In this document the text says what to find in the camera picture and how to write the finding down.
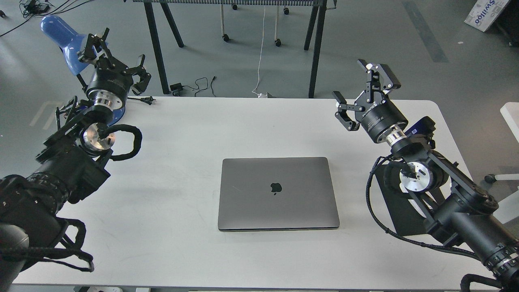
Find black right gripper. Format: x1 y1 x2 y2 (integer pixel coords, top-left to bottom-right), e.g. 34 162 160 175
332 59 408 144

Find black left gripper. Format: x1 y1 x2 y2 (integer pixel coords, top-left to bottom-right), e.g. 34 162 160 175
78 28 151 98

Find grey laptop notebook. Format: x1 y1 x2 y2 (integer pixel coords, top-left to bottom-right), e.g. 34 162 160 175
217 157 340 232

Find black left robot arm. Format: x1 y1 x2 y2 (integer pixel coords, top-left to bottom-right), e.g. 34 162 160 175
0 28 151 292

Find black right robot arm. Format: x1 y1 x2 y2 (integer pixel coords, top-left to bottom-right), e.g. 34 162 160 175
332 59 518 292

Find white rolling rack legs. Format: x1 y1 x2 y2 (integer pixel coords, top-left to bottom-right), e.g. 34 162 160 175
219 4 290 47

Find black mouse pad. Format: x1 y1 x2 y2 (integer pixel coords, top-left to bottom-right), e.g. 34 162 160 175
375 161 448 236

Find cardboard box with blue print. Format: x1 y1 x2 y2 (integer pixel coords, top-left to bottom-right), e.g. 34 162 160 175
464 0 510 32

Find black power adapter cable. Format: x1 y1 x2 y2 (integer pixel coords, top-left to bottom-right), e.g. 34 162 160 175
169 76 217 98

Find black metal frame table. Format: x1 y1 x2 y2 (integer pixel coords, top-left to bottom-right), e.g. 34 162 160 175
124 0 337 99

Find white charging cable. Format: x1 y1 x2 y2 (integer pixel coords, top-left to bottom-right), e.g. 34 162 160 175
251 5 269 99

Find black floor cables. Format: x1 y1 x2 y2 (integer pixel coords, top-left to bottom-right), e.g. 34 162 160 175
0 0 96 38

